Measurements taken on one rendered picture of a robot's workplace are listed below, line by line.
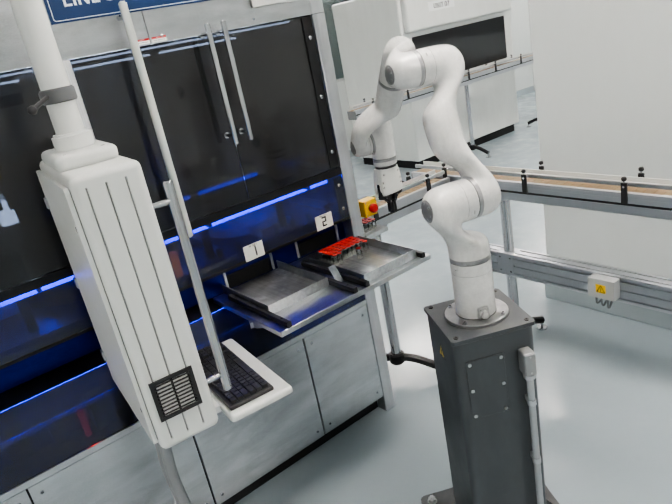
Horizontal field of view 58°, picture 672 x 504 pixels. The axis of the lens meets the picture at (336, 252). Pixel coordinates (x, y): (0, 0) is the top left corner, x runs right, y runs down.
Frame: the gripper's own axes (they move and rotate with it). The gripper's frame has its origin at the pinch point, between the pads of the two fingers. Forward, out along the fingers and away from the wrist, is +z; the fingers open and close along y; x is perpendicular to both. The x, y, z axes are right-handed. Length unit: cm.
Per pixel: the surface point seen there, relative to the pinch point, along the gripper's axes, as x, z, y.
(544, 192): 7, 20, -82
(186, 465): -35, 77, 90
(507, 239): -19, 48, -86
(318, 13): -35, -70, -9
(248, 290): -35, 22, 47
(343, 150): -35.0, -16.9, -9.3
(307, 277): -22.1, 21.6, 28.4
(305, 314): 2, 22, 47
